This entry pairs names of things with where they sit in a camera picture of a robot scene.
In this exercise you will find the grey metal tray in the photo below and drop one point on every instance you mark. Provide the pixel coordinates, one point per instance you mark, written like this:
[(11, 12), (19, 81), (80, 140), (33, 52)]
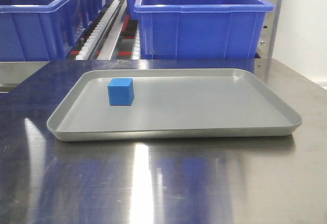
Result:
[(173, 103)]

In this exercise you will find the blue cube block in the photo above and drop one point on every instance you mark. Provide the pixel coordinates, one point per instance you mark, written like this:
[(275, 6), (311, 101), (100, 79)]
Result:
[(120, 91)]

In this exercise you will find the front right blue bin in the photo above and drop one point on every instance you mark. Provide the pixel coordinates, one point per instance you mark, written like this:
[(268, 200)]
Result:
[(200, 29)]

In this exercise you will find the front left blue bin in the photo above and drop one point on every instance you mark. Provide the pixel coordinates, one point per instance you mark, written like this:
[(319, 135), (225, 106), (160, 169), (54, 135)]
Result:
[(41, 30)]

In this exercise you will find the steel divider rail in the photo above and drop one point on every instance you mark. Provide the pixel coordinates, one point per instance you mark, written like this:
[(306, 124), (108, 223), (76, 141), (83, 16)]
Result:
[(110, 45)]

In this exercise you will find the white roller conveyor rail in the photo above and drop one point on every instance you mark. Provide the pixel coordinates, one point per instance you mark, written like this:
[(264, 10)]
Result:
[(91, 45)]

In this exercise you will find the steel shelf upright post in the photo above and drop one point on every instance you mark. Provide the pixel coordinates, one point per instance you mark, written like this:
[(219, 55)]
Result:
[(267, 40)]

